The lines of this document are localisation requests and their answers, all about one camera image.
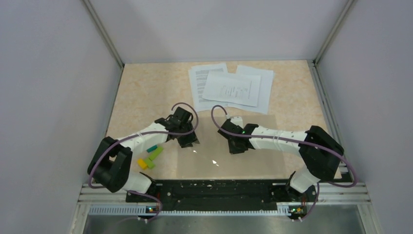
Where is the beige file folder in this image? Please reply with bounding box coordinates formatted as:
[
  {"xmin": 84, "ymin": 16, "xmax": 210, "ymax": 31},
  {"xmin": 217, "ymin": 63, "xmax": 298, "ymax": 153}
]
[{"xmin": 176, "ymin": 117, "xmax": 286, "ymax": 179}]

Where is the form paper sheet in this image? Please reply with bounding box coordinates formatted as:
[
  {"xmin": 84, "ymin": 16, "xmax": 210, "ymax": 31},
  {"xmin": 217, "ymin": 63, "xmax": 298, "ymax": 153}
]
[{"xmin": 202, "ymin": 72, "xmax": 261, "ymax": 107}]

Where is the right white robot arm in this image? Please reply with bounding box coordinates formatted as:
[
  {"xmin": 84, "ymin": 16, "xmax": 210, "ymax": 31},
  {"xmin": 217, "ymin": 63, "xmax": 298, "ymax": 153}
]
[{"xmin": 218, "ymin": 118, "xmax": 344, "ymax": 201}]

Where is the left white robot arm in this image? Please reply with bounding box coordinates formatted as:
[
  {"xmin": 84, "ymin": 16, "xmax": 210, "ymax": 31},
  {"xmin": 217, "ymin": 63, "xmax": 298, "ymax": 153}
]
[{"xmin": 87, "ymin": 105, "xmax": 199, "ymax": 202}]

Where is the teal block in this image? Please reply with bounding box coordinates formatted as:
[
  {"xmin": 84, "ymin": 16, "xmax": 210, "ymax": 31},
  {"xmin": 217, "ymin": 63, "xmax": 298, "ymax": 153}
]
[{"xmin": 146, "ymin": 145, "xmax": 158, "ymax": 153}]

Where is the long green block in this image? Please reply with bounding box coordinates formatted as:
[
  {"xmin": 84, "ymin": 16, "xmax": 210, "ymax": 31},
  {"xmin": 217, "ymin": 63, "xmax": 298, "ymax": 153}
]
[{"xmin": 148, "ymin": 147, "xmax": 164, "ymax": 161}]

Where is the small green block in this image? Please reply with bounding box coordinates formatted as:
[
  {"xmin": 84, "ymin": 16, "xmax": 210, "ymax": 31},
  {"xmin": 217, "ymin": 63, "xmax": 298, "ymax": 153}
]
[{"xmin": 144, "ymin": 158, "xmax": 155, "ymax": 169}]

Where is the yellow block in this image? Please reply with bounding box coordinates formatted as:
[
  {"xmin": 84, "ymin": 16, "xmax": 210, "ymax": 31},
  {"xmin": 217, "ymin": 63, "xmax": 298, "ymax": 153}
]
[{"xmin": 137, "ymin": 158, "xmax": 148, "ymax": 170}]

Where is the printed text paper sheet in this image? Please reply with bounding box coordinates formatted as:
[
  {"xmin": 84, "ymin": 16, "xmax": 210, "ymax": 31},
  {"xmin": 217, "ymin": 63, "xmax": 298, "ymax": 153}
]
[{"xmin": 188, "ymin": 63, "xmax": 228, "ymax": 112}]

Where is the blank white paper sheet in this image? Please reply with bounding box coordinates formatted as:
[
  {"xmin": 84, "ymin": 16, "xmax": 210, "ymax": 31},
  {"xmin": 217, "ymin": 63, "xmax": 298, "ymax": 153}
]
[{"xmin": 227, "ymin": 65, "xmax": 275, "ymax": 115}]

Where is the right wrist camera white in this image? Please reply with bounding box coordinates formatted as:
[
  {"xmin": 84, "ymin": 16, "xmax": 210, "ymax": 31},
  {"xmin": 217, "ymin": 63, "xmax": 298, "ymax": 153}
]
[{"xmin": 229, "ymin": 116, "xmax": 244, "ymax": 128}]

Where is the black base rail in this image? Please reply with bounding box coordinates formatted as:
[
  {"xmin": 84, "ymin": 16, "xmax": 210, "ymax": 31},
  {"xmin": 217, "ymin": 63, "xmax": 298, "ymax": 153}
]
[{"xmin": 126, "ymin": 179, "xmax": 317, "ymax": 212}]

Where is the grey slotted cable duct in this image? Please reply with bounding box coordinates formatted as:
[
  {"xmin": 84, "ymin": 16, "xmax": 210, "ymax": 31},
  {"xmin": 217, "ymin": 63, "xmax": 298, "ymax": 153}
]
[{"xmin": 89, "ymin": 205, "xmax": 291, "ymax": 216}]

